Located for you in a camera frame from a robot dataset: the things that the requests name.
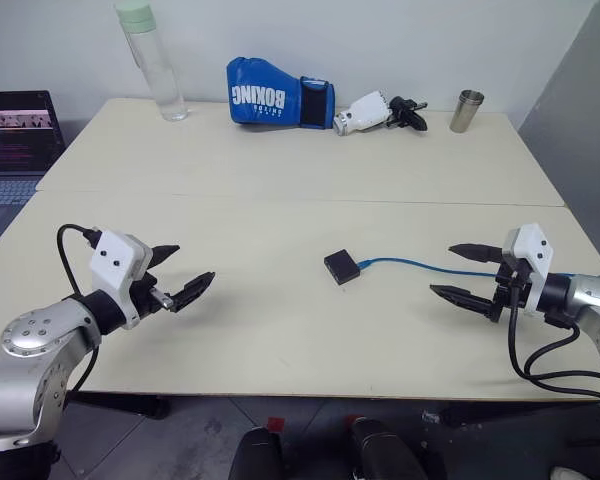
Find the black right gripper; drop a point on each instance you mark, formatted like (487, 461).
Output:
(511, 295)

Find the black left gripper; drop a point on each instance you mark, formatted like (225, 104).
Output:
(147, 300)

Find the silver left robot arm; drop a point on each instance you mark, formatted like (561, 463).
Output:
(30, 340)

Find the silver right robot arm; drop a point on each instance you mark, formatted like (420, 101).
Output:
(590, 295)

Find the small black adapter box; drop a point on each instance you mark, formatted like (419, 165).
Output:
(341, 265)

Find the steel cup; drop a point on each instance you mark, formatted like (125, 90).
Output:
(465, 112)

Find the small red piece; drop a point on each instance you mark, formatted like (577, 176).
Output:
(276, 425)

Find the clear bottle with green lid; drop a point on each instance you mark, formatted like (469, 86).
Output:
(165, 85)

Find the dark rounded shape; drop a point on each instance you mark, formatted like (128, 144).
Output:
(385, 450)
(257, 455)

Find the blue boxing glove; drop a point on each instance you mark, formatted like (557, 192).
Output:
(260, 95)

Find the white robotic hand, black fingers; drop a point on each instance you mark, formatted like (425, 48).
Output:
(365, 112)

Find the open laptop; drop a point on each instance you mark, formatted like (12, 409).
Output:
(15, 130)

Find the white shoe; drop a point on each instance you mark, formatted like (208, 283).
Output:
(570, 474)

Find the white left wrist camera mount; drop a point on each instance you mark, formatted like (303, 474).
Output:
(112, 260)

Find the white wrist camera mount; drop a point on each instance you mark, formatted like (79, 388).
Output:
(112, 260)
(535, 245)

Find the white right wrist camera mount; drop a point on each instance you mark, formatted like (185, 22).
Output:
(535, 245)

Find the black table frame bar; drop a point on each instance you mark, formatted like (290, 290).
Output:
(125, 406)

